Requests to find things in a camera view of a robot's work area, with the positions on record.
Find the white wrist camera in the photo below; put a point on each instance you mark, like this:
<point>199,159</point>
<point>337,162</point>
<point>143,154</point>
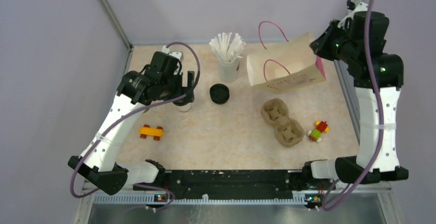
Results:
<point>177,54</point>
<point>354,6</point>

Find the orange toy car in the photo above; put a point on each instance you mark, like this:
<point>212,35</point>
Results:
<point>147,131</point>

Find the cream pink paper bag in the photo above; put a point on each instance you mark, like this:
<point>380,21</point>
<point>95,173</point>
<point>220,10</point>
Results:
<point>285,66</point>

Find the white paper cup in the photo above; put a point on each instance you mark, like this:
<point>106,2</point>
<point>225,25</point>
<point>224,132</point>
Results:
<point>184,108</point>

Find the stack of black lids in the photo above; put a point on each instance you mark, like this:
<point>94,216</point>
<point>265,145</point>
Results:
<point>219,93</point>

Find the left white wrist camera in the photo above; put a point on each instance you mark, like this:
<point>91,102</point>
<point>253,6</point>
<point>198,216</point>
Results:
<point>177,54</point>

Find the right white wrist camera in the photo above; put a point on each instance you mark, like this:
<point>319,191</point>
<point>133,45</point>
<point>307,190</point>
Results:
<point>354,6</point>

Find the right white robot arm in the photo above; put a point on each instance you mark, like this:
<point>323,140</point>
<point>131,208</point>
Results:
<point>358,40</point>

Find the black cup lid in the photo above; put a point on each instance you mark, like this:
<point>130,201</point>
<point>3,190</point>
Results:
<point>182,102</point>

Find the bundle of white straws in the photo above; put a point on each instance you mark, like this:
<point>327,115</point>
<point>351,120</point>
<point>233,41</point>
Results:
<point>227,47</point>

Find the brown pulp cup carrier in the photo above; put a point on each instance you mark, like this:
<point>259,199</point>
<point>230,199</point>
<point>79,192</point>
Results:
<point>287,130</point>

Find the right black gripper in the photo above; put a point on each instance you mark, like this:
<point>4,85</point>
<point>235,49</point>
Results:
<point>319,45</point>

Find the green red toy block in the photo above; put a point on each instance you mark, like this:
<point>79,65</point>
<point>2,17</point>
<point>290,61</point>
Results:
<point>315,135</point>

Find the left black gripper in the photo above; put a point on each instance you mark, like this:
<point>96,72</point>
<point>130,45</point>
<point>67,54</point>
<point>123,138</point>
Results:
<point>182,90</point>

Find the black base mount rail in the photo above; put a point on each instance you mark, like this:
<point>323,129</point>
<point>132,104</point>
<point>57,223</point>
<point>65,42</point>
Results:
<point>238,184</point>

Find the white cup holding straws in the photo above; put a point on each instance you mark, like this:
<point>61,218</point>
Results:
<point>228,71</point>

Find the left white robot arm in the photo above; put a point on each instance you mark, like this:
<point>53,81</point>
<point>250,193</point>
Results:
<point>97,163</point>

